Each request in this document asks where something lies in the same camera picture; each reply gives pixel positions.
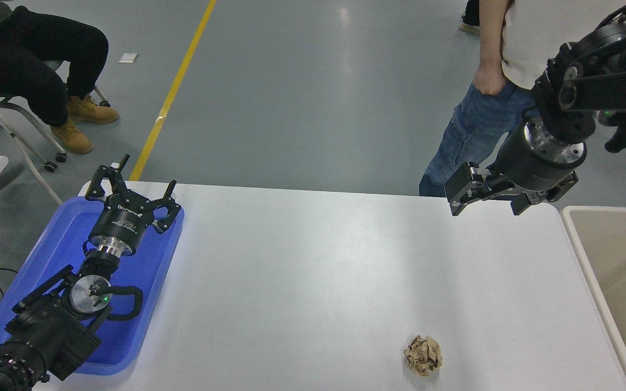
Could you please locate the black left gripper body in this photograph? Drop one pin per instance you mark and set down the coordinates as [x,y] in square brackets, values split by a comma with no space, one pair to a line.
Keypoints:
[120,225]

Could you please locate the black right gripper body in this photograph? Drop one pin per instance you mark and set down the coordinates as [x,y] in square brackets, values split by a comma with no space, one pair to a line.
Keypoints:
[525,165]

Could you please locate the tan paper ball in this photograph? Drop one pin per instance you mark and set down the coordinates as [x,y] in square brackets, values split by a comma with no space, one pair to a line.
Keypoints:
[423,355]

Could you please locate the standing person's right forearm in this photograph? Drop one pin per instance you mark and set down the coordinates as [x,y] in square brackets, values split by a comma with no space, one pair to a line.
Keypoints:
[493,32]

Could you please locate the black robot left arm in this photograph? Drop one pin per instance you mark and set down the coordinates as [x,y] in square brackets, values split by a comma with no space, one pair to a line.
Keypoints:
[52,331]

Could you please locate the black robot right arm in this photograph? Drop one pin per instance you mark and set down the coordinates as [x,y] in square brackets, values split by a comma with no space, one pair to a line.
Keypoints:
[606,89]

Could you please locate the standing person's right hand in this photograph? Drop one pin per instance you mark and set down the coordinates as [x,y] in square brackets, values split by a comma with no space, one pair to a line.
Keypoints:
[489,81]

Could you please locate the blue plastic tray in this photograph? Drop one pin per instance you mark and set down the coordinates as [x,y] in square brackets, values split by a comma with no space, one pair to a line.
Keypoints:
[150,260]

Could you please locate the standing person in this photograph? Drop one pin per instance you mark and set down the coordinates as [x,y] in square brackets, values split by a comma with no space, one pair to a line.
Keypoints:
[470,136]

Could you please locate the large pale bin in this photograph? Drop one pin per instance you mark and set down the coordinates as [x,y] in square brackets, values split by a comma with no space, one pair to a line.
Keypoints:
[617,260]

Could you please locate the white paper scrap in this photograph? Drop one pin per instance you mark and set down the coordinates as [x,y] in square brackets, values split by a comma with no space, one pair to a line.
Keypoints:
[127,57]

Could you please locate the seated person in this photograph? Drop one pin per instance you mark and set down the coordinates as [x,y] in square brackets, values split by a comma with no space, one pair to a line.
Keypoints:
[30,49]

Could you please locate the person with tan shoe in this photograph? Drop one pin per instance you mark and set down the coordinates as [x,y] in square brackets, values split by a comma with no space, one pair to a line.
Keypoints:
[471,13]

